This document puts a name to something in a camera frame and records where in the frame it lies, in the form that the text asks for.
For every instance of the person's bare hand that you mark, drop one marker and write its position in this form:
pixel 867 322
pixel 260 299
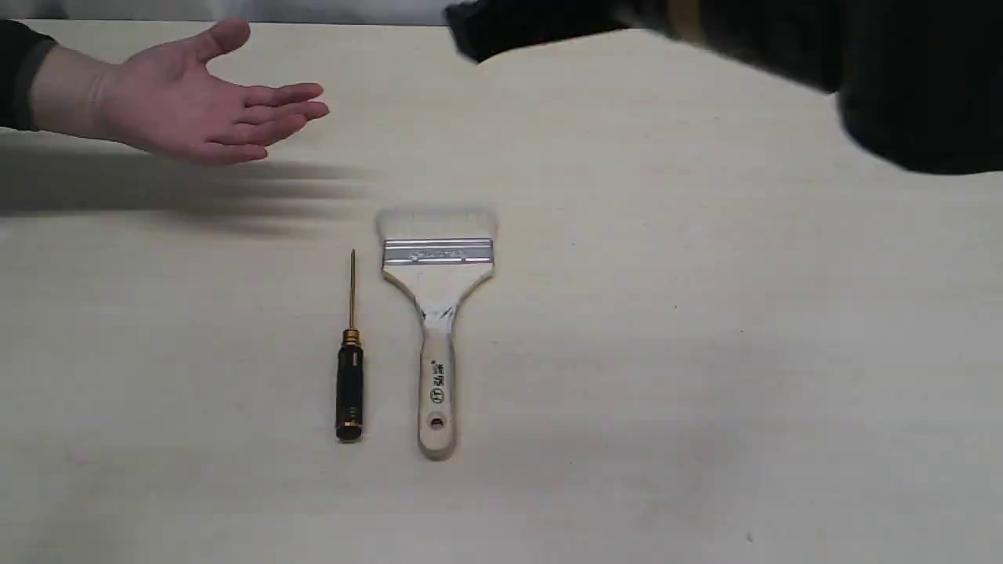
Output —
pixel 165 100

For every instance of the wide wooden paint brush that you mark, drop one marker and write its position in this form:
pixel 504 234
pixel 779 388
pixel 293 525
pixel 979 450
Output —
pixel 437 257

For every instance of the black gold precision screwdriver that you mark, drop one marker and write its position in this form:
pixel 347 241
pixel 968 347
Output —
pixel 349 382

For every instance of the person's forearm black sleeve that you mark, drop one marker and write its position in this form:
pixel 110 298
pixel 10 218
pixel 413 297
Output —
pixel 46 87

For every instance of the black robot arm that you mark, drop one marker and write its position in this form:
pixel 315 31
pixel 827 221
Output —
pixel 917 83

